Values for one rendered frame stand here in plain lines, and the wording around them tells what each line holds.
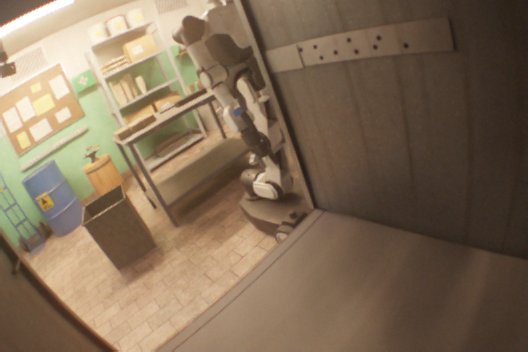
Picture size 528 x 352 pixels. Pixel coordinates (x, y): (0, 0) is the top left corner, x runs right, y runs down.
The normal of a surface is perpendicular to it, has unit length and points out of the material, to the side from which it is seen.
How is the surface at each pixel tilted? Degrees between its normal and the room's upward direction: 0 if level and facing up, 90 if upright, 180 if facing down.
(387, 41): 90
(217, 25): 79
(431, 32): 90
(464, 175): 90
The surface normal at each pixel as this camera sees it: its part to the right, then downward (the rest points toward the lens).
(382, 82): -0.69, 0.51
